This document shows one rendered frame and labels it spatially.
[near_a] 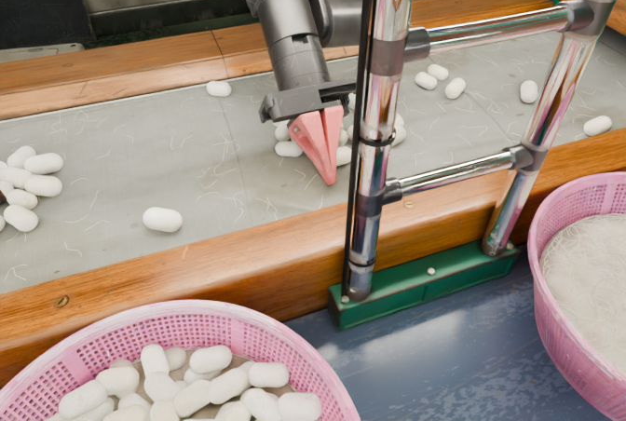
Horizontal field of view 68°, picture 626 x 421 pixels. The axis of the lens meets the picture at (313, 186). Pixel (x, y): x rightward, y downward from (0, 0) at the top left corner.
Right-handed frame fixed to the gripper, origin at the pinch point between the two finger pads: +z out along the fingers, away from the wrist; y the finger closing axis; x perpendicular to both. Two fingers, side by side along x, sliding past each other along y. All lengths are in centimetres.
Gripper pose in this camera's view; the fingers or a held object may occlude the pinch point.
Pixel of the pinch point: (330, 177)
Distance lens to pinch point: 49.4
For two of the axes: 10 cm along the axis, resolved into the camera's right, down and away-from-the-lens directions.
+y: 9.4, -2.4, 2.6
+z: 2.6, 9.6, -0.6
